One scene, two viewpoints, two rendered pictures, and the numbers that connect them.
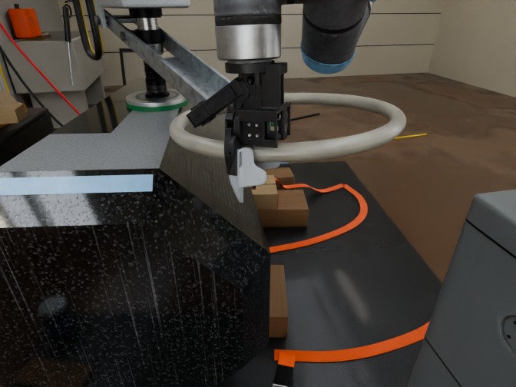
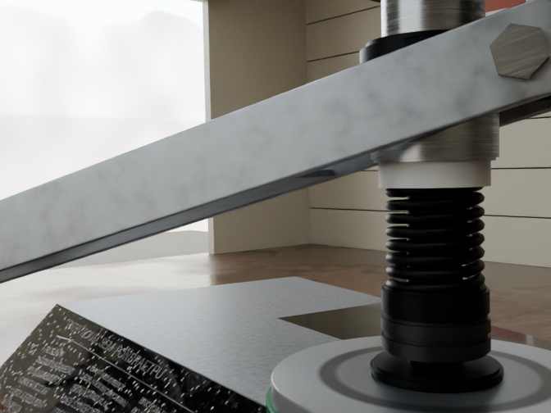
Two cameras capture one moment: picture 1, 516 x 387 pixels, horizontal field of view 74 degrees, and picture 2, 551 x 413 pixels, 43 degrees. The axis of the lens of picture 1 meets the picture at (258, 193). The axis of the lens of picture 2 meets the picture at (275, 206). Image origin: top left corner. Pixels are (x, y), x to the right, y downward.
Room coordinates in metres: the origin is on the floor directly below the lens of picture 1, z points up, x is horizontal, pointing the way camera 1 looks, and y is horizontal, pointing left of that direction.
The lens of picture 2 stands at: (1.58, 0.06, 1.03)
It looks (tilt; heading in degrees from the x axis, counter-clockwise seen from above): 3 degrees down; 152
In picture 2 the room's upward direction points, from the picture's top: 1 degrees counter-clockwise
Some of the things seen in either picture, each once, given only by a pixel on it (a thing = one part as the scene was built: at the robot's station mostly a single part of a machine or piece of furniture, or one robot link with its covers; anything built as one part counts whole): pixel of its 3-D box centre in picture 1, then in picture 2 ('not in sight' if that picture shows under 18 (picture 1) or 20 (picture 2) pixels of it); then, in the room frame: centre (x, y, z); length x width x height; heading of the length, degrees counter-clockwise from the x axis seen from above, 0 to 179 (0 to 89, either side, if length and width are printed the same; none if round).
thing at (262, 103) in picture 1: (256, 104); not in sight; (0.51, 0.00, 1.05); 0.09 x 0.08 x 0.12; 69
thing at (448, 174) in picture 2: not in sight; (433, 159); (1.23, 0.35, 1.03); 0.07 x 0.07 x 0.04
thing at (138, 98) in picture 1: (157, 97); (435, 382); (1.23, 0.35, 0.89); 0.21 x 0.21 x 0.01
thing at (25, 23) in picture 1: (27, 22); not in sight; (3.91, 2.34, 1.00); 0.50 x 0.22 x 0.33; 12
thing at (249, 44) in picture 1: (249, 44); not in sight; (0.52, 0.01, 1.13); 0.10 x 0.09 x 0.05; 159
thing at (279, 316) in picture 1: (271, 298); not in sight; (1.07, -0.06, 0.07); 0.30 x 0.12 x 0.12; 0
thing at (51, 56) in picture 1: (67, 77); not in sight; (4.07, 2.16, 0.43); 1.30 x 0.62 x 0.86; 12
